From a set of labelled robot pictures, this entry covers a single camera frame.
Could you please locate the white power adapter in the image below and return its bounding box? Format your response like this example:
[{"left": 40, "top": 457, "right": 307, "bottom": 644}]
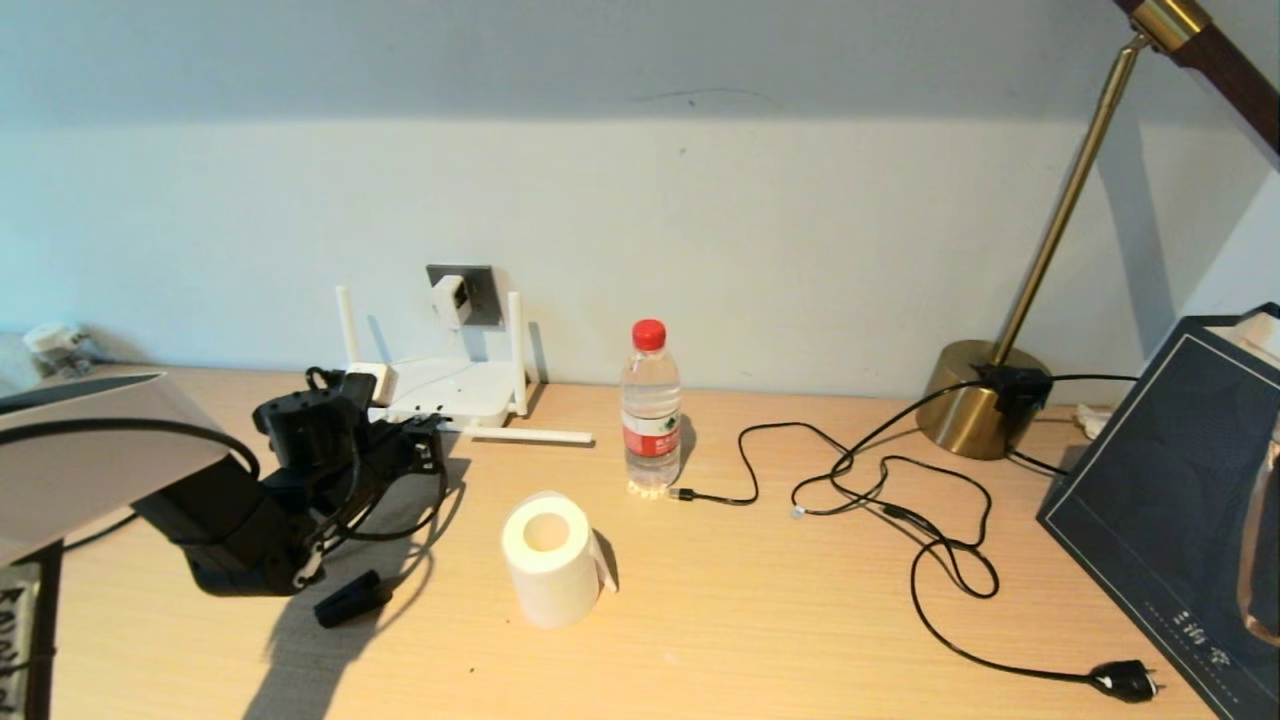
[{"left": 430, "top": 273, "right": 473, "bottom": 331}]

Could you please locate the white router with antennas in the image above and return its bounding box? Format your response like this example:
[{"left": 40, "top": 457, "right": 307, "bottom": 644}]
[{"left": 335, "top": 285, "right": 594, "bottom": 446}]

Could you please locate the black plastic clip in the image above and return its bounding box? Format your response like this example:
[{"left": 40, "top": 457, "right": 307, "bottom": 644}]
[{"left": 314, "top": 570, "right": 394, "bottom": 631}]

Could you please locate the white toilet paper roll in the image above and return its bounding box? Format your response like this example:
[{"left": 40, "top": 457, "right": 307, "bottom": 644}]
[{"left": 500, "top": 490, "right": 619, "bottom": 631}]

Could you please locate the water bottle red cap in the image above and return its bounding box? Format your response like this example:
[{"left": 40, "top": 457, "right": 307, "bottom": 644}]
[{"left": 619, "top": 319, "right": 683, "bottom": 499}]

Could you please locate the brass desk lamp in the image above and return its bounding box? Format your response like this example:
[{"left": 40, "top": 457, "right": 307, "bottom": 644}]
[{"left": 915, "top": 0, "right": 1280, "bottom": 463}]

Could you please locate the black adapter on lamp base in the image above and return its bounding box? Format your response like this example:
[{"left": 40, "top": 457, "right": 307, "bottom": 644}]
[{"left": 968, "top": 362, "right": 1054, "bottom": 421}]

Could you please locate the dark blue gift bag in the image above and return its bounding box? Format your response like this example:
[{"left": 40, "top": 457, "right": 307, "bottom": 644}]
[{"left": 1035, "top": 303, "right": 1280, "bottom": 720}]

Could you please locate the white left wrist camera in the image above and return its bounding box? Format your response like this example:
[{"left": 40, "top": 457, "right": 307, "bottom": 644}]
[{"left": 345, "top": 363, "right": 398, "bottom": 406}]

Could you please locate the grey wall socket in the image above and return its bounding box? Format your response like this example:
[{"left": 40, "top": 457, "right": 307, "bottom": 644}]
[{"left": 426, "top": 264, "right": 504, "bottom": 328}]

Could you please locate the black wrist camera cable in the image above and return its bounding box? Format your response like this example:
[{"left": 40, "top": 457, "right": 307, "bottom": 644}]
[{"left": 0, "top": 368, "right": 451, "bottom": 546}]

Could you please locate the black lamp power cable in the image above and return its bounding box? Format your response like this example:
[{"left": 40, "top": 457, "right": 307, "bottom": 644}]
[{"left": 790, "top": 425, "right": 1166, "bottom": 705}]

